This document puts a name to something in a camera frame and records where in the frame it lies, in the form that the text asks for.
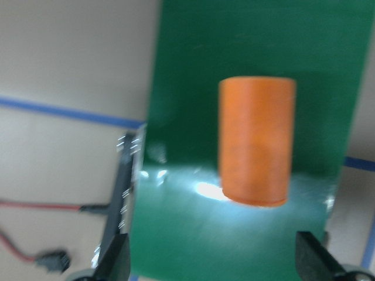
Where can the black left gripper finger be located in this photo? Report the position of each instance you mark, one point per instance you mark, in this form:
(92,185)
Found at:
(116,262)

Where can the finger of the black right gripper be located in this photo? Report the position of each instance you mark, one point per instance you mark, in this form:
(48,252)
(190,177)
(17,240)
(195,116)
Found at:
(313,262)

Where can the green conveyor belt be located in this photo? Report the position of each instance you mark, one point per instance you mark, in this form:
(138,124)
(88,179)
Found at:
(184,227)

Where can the black inline cable connector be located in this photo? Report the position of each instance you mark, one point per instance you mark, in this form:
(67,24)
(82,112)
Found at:
(56,261)

